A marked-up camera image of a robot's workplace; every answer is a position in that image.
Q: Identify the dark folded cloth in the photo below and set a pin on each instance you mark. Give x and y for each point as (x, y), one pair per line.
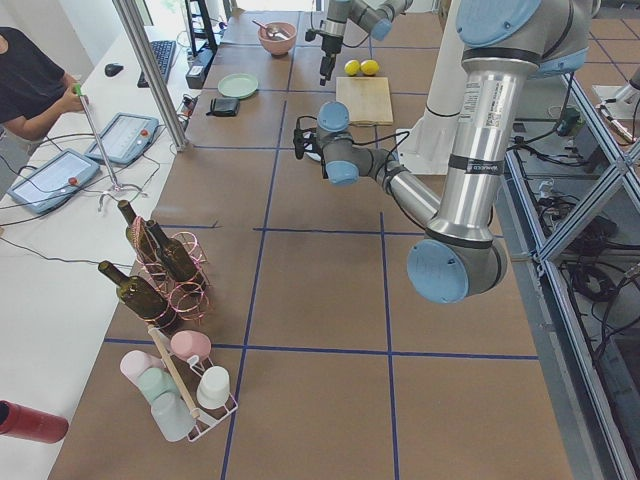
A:
(224, 107)

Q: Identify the copper wire bottle rack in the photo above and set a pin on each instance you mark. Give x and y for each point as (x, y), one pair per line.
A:
(190, 306)

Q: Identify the pink bowl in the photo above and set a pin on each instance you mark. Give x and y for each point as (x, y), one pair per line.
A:
(278, 47)

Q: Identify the pale green cup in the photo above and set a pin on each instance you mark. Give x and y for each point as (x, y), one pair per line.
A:
(153, 382)

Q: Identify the dark wine bottle middle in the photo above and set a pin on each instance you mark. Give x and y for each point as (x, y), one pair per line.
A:
(174, 257)

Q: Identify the pink cup on rack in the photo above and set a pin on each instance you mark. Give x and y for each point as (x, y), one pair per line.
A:
(188, 343)

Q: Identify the yellow lemon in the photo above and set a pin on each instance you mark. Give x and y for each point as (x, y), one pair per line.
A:
(369, 67)
(352, 68)

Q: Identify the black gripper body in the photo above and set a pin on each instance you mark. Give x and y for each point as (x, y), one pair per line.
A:
(330, 46)
(320, 154)

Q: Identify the teach pendant near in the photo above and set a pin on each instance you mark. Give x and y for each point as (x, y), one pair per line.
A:
(53, 183)

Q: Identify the dark wine bottle back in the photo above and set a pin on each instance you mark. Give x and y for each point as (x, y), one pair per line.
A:
(141, 241)

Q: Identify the grey blue cup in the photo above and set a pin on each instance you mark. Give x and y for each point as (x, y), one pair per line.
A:
(172, 416)

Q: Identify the wooden rack handle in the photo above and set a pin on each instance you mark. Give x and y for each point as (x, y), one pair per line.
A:
(157, 338)

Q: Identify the white wire cup rack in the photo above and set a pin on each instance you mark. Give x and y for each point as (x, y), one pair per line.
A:
(191, 372)

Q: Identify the light pink cup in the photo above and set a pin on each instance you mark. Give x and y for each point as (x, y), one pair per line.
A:
(135, 362)

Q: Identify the green plate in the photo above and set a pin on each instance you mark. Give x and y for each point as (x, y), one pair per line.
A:
(238, 85)

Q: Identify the white cup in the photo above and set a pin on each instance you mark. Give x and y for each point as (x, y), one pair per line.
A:
(214, 388)

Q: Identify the yellow lemon left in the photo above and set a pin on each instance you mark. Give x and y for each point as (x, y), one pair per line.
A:
(352, 68)

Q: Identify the light blue plate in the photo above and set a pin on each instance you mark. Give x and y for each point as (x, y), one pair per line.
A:
(313, 156)

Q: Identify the black computer mouse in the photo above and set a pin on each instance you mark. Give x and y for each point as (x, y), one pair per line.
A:
(113, 69)

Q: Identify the metal stand with green tip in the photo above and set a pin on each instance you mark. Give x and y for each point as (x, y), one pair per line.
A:
(116, 187)

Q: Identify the metal scoop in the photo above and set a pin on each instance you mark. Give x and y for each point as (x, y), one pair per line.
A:
(272, 31)

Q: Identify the black keyboard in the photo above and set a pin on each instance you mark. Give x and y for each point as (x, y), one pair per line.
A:
(164, 51)

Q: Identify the yellow lemon right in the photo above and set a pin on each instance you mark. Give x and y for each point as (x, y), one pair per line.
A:
(369, 67)

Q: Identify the wooden cutting board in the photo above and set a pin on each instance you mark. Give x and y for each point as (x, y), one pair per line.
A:
(367, 99)

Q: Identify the aluminium frame post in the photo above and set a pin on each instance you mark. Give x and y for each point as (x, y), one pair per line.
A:
(132, 22)

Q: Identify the teach pendant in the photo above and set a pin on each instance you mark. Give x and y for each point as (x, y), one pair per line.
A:
(53, 183)
(127, 136)

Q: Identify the dark wine bottle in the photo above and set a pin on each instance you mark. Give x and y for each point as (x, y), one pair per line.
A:
(174, 257)
(143, 299)
(141, 241)

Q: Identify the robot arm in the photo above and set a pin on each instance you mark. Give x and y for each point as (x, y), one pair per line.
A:
(376, 22)
(498, 46)

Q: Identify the red bottle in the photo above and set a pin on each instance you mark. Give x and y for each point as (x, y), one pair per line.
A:
(30, 424)

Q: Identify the teach pendant far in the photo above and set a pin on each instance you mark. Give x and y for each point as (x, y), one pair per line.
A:
(127, 136)

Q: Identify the dark wine bottle front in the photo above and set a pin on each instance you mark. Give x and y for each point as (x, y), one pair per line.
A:
(143, 299)

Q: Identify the person in black shirt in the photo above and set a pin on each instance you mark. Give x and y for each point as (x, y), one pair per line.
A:
(35, 91)

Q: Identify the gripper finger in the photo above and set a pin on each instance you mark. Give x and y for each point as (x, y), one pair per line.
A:
(326, 69)

